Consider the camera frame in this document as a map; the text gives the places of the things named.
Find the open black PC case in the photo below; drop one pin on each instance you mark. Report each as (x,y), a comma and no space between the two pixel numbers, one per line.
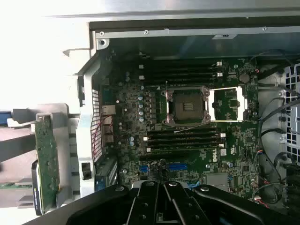
(164,47)

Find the grey chipset heatsink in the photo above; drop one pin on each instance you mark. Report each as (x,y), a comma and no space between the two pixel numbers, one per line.
(216,180)

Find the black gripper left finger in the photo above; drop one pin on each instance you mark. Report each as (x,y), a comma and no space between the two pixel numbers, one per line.
(140,206)

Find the grey parts rack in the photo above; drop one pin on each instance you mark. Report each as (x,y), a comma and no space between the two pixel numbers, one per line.
(58,110)

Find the green motherboard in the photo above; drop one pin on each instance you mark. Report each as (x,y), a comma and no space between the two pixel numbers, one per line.
(234,140)

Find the hard disk with blue bracket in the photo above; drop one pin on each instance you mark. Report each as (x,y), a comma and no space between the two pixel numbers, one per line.
(4,116)

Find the perforated silver disk bay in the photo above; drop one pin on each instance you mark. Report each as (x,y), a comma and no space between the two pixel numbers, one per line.
(293,112)

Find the metal socket cover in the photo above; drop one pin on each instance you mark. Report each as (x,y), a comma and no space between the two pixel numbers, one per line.
(225,89)

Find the thin locking lever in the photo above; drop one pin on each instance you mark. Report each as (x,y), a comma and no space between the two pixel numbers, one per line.
(189,128)

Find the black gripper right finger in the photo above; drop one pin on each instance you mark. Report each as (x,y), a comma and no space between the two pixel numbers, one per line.
(182,206)

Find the black plastic shroud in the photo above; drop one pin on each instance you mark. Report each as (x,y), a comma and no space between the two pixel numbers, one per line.
(294,187)

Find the CPU socket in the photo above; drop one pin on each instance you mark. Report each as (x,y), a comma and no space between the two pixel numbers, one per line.
(187,105)

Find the coin cell battery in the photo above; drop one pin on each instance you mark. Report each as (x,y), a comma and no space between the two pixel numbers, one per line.
(243,77)

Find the black RAM slot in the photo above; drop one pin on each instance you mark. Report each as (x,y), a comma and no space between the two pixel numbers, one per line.
(182,143)
(178,70)
(178,65)
(182,131)
(182,137)
(178,76)
(178,81)

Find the long black expansion slot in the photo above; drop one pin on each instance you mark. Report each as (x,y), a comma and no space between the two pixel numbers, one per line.
(168,157)

